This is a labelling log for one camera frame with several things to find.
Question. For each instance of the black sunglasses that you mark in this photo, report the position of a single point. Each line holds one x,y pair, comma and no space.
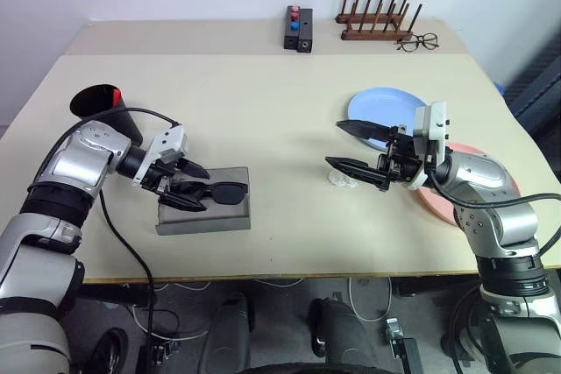
228,193

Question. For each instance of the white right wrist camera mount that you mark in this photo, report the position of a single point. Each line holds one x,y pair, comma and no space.
436,124

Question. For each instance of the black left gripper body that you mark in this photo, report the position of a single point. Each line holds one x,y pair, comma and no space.
160,174

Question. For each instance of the grey glasses case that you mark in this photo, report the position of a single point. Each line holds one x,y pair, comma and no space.
219,216

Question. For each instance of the small clear plastic piece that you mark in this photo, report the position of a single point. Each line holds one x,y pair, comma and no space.
342,179

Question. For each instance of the brown framed eyeglasses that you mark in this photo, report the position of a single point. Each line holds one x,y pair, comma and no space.
418,43

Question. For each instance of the black cup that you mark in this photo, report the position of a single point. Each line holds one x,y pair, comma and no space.
94,100

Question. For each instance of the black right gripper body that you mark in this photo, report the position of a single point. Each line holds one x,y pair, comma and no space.
401,159

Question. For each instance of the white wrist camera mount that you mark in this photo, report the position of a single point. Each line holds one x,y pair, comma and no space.
436,124
168,142

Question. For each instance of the small blue object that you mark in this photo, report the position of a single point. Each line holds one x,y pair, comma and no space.
499,87

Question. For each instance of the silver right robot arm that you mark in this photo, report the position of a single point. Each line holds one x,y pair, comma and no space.
486,181

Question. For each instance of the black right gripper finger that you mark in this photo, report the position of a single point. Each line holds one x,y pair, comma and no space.
368,130
359,169

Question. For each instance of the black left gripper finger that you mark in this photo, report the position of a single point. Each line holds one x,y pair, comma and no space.
193,169
184,202

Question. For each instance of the dark mesh chair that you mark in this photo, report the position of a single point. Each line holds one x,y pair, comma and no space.
537,85

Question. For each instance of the dark wooden peg rack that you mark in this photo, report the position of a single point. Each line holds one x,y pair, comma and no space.
377,34

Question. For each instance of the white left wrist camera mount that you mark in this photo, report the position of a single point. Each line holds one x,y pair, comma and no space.
168,142

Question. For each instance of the dark rounded shape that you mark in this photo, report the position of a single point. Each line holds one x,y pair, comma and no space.
342,334
230,334

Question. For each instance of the pink plate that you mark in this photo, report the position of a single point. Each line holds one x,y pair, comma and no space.
438,205

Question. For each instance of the black box with buttons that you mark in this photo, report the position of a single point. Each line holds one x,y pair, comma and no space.
289,41

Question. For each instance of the red round button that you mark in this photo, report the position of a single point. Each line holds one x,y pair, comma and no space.
293,16

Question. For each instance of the black metal bracket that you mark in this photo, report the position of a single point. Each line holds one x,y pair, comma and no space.
409,354

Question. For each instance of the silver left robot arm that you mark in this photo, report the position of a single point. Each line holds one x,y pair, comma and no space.
79,164

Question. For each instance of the black box with socket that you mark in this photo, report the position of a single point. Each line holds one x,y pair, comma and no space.
305,34

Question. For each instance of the metal clamp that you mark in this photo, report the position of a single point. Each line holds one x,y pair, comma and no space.
393,329

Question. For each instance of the blue round button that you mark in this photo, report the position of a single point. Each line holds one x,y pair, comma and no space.
295,26

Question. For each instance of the light blue plate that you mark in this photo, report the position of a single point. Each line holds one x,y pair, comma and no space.
381,104

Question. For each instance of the pink round button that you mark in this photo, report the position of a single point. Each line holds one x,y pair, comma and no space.
294,9

